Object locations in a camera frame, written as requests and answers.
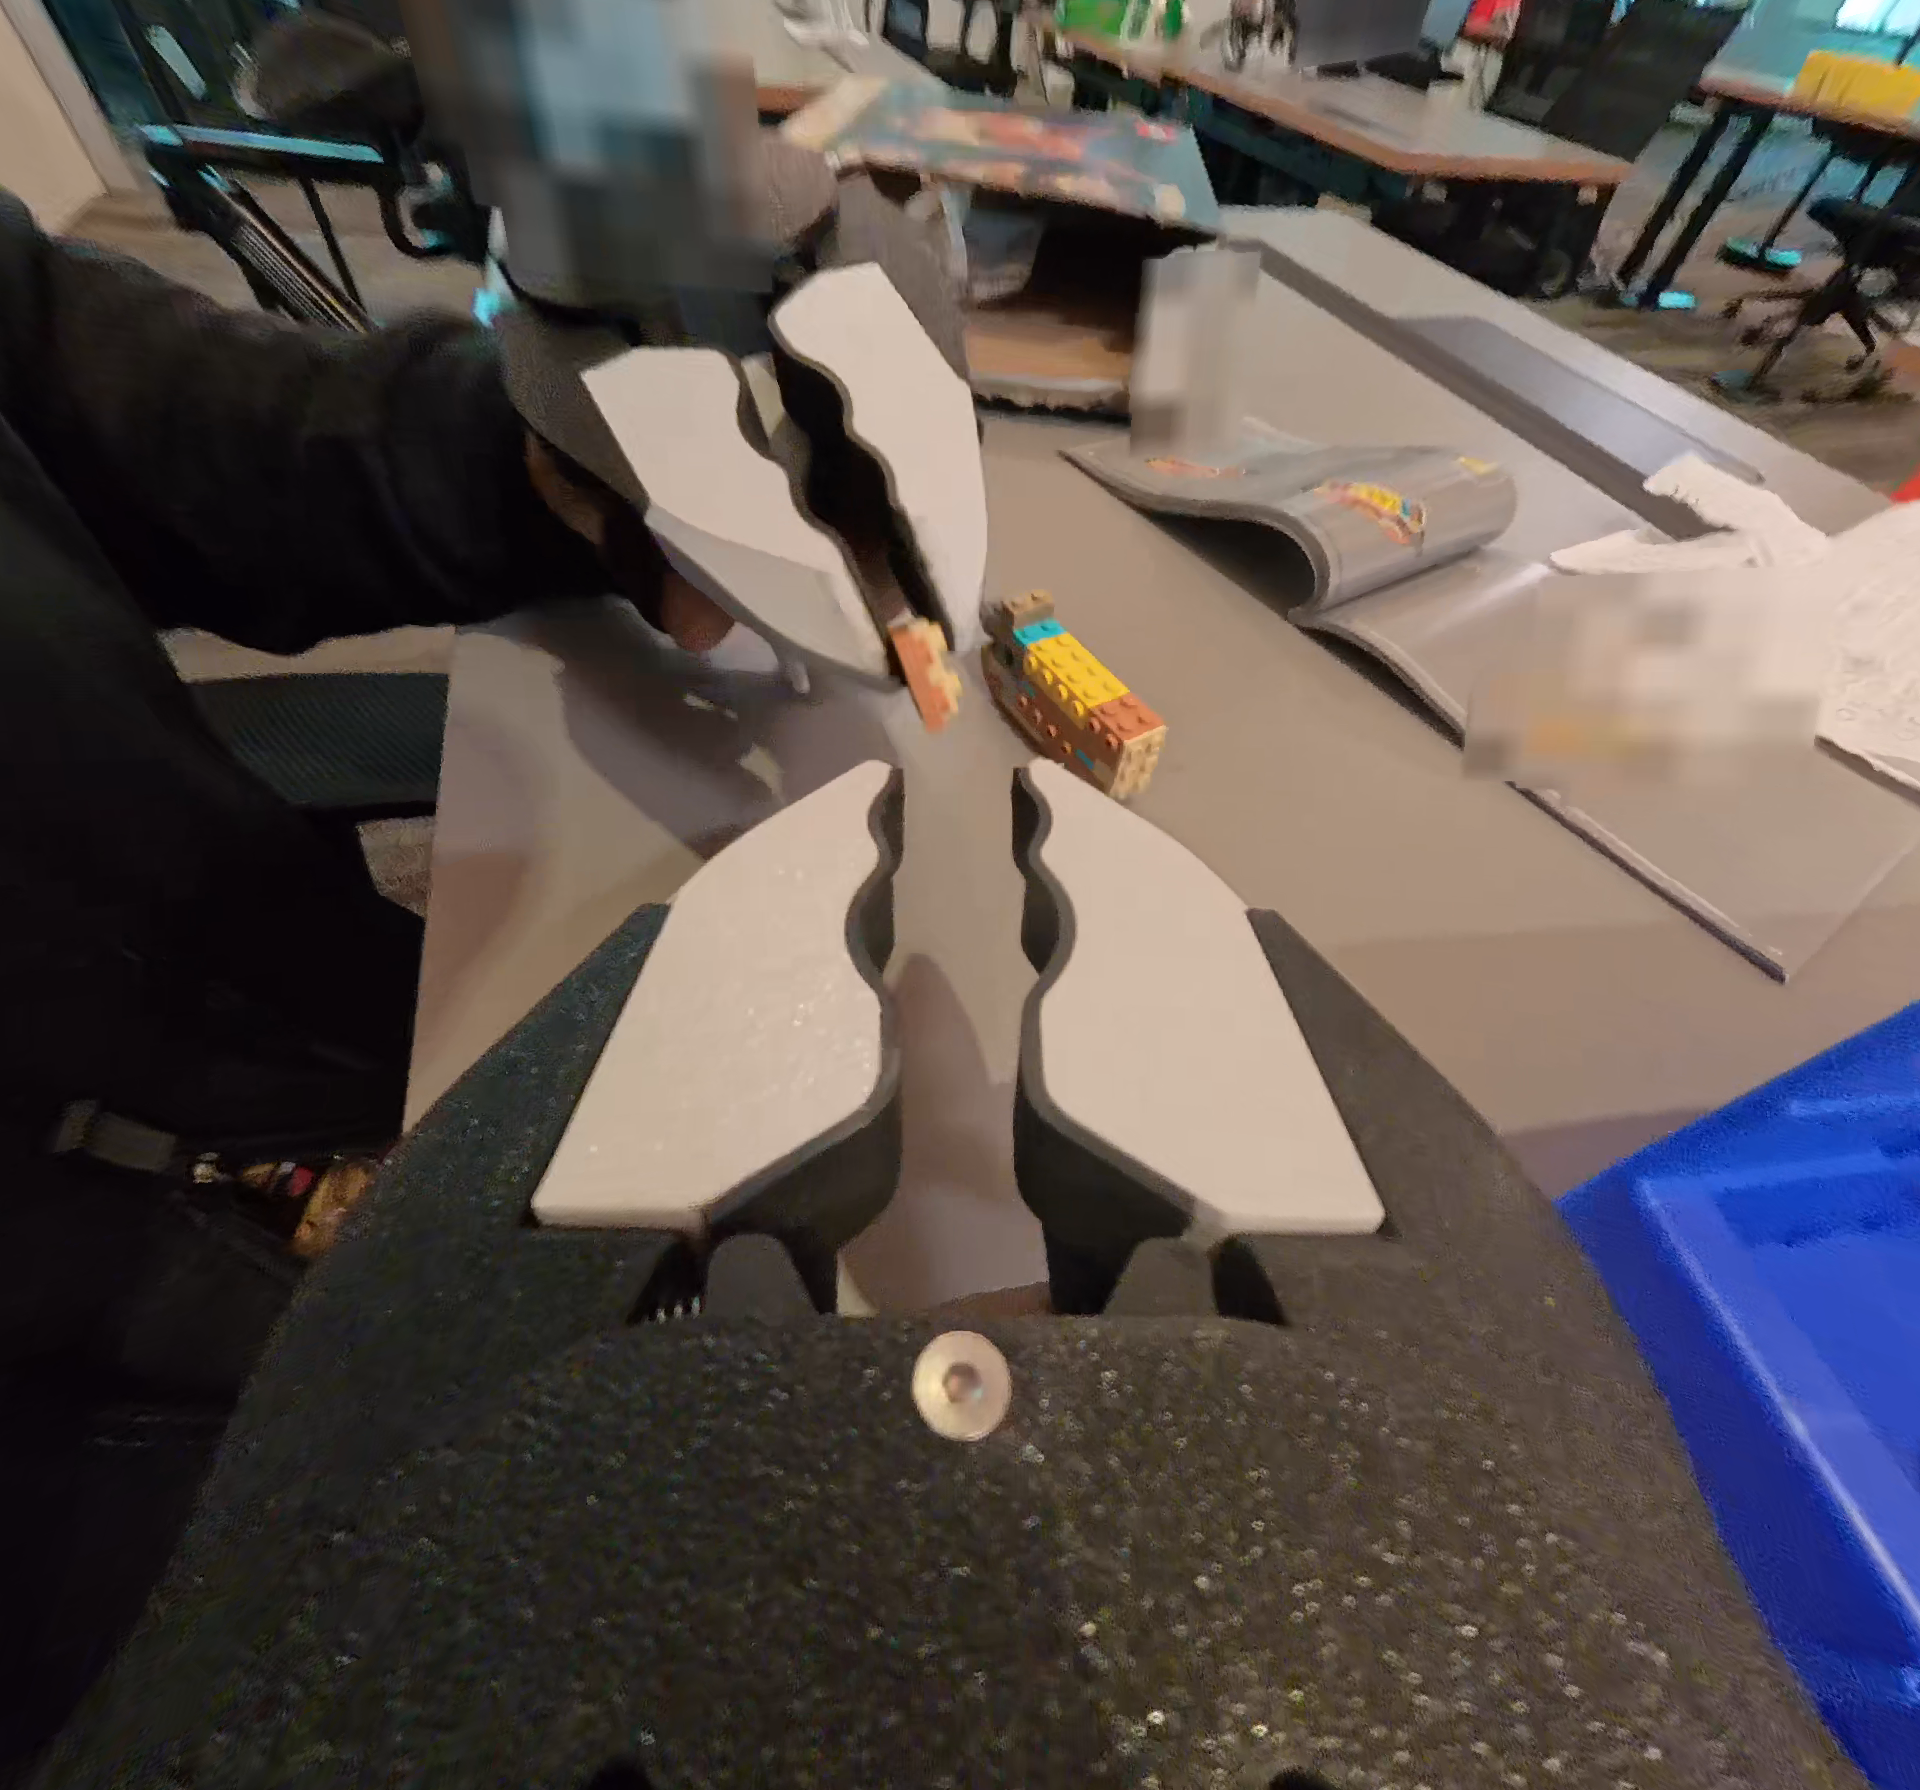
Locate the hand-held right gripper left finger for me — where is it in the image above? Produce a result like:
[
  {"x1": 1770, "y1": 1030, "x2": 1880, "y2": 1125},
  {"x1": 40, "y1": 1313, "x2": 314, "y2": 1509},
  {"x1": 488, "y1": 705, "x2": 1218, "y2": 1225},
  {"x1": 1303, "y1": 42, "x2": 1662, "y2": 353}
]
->
[{"x1": 533, "y1": 759, "x2": 906, "y2": 1240}]

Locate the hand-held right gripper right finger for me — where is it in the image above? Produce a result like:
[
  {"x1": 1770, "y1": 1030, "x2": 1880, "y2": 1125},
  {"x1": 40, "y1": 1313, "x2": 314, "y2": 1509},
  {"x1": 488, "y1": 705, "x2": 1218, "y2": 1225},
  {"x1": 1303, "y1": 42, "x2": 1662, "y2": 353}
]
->
[{"x1": 1014, "y1": 759, "x2": 1387, "y2": 1243}]

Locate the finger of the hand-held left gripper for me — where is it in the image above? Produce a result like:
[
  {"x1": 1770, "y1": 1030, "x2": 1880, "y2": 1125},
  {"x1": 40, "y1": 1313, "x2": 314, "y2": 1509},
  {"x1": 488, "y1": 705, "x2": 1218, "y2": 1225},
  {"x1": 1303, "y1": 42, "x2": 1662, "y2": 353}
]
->
[
  {"x1": 766, "y1": 261, "x2": 995, "y2": 657},
  {"x1": 580, "y1": 345, "x2": 899, "y2": 694}
]

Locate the long multicoloured lego build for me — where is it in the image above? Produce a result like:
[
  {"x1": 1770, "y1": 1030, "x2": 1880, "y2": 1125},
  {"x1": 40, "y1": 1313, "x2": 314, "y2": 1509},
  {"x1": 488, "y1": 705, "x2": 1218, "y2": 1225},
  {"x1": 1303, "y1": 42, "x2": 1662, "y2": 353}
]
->
[{"x1": 983, "y1": 595, "x2": 1169, "y2": 799}]

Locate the person's left forearm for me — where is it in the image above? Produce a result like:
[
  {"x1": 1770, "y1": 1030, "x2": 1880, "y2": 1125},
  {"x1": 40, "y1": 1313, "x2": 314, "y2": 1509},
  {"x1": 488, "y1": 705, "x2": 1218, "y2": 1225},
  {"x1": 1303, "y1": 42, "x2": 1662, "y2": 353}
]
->
[{"x1": 0, "y1": 193, "x2": 668, "y2": 661}]

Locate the colourful lego set box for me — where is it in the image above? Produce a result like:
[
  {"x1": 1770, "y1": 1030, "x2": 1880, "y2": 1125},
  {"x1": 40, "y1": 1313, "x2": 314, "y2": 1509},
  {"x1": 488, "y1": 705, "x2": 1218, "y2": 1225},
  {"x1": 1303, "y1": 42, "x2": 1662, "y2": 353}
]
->
[{"x1": 779, "y1": 72, "x2": 1226, "y2": 415}]

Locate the person's left hand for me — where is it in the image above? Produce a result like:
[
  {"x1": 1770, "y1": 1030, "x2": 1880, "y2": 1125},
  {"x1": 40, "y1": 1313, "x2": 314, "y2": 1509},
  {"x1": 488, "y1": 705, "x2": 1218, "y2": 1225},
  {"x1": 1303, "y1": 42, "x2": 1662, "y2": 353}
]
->
[{"x1": 526, "y1": 439, "x2": 745, "y2": 661}]

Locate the black mesh office chair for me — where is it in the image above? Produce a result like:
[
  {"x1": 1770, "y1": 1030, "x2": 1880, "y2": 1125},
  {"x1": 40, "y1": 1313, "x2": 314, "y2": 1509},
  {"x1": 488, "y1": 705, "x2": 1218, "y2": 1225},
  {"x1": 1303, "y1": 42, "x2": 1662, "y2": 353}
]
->
[{"x1": 188, "y1": 673, "x2": 453, "y2": 817}]

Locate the wooden top desk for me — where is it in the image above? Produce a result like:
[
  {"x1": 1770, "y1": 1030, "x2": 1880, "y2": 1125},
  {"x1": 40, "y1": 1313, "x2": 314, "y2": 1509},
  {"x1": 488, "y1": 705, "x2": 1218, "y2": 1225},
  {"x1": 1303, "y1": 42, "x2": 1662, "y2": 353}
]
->
[{"x1": 1050, "y1": 13, "x2": 1638, "y2": 299}]

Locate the grey instruction booklet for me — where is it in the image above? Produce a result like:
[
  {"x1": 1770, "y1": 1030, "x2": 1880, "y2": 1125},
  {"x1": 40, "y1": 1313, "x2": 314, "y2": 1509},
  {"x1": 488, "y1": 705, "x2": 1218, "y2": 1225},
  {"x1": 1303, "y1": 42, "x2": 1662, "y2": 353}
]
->
[{"x1": 1062, "y1": 431, "x2": 1920, "y2": 987}]

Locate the person's black clothed body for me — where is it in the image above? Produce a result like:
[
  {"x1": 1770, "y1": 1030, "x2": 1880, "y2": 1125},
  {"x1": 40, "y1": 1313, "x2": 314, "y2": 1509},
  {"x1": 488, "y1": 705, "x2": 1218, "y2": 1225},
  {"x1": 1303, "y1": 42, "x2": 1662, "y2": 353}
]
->
[{"x1": 0, "y1": 410, "x2": 453, "y2": 1748}]

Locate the blue plastic storage bin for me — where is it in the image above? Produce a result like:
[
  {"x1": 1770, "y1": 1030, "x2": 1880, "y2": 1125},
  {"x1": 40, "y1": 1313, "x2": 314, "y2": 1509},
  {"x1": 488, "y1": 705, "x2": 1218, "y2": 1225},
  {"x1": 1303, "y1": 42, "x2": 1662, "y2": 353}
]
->
[{"x1": 1557, "y1": 1002, "x2": 1920, "y2": 1790}]

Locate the crumpled white paper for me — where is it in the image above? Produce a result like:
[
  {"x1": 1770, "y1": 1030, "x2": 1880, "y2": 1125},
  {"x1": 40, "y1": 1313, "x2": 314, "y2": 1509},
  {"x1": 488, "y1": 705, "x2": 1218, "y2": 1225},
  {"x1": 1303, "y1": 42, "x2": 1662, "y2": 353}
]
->
[{"x1": 1553, "y1": 451, "x2": 1824, "y2": 577}]

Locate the printed white sheet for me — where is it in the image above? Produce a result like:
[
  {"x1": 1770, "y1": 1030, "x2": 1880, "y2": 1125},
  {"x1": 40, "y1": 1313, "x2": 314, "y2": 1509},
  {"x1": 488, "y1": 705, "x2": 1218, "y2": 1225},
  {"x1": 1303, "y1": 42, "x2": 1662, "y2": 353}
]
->
[{"x1": 1808, "y1": 500, "x2": 1920, "y2": 790}]

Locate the yellow box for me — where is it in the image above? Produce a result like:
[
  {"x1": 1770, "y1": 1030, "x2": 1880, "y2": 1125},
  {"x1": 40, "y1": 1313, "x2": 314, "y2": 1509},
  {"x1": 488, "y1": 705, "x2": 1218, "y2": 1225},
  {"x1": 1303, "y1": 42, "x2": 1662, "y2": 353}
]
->
[{"x1": 1792, "y1": 49, "x2": 1920, "y2": 120}]

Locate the black belt strap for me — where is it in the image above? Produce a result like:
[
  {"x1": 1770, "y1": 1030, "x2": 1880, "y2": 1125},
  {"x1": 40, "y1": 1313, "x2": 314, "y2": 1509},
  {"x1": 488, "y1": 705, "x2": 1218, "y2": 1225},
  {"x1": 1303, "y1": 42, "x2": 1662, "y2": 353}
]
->
[{"x1": 51, "y1": 1100, "x2": 198, "y2": 1178}]

